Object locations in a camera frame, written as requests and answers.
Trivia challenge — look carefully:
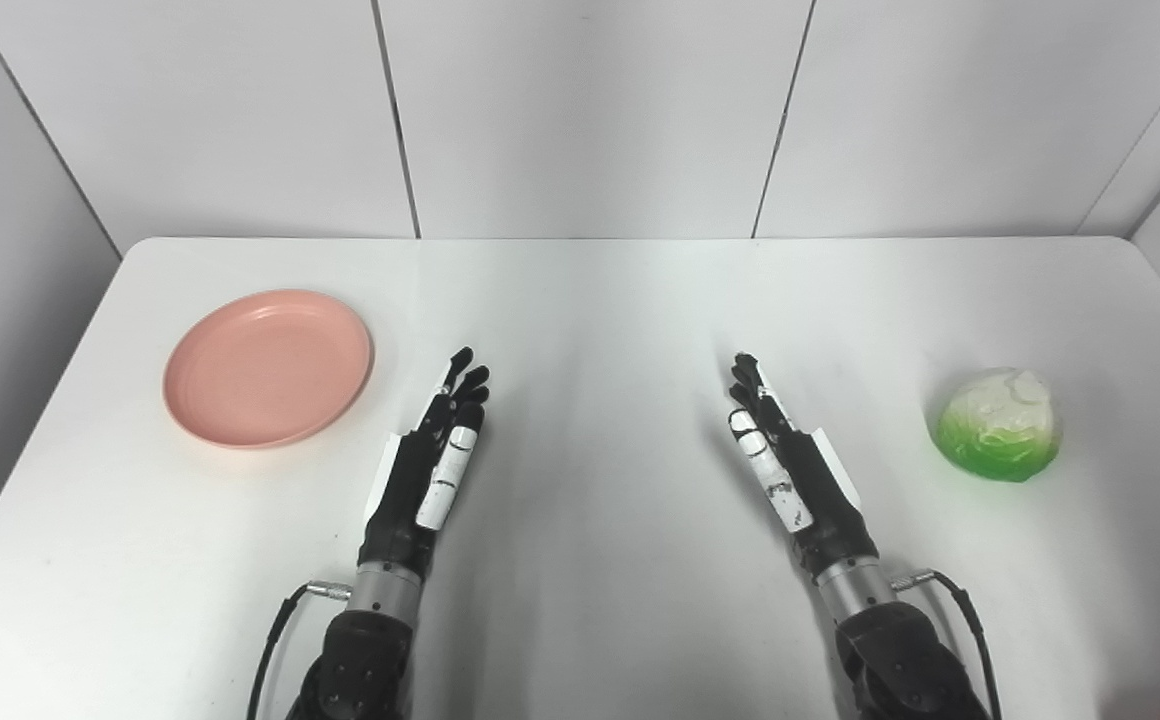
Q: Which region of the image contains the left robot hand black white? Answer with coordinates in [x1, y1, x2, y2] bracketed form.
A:
[357, 347, 491, 581]

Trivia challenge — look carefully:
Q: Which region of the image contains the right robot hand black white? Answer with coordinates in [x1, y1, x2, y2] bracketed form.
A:
[727, 352, 881, 581]

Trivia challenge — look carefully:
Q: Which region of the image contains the pink round plate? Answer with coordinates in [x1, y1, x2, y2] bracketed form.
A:
[162, 289, 375, 450]

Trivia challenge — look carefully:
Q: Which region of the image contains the green white cabbage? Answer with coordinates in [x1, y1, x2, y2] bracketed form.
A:
[929, 368, 1062, 483]

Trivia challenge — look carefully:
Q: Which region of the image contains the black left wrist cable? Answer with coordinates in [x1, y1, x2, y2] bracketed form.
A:
[246, 580, 353, 720]

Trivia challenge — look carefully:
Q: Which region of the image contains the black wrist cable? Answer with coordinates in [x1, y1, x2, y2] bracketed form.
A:
[246, 580, 353, 720]
[890, 568, 1003, 720]

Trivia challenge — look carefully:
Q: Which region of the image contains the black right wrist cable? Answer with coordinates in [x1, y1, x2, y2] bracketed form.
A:
[890, 568, 1003, 720]

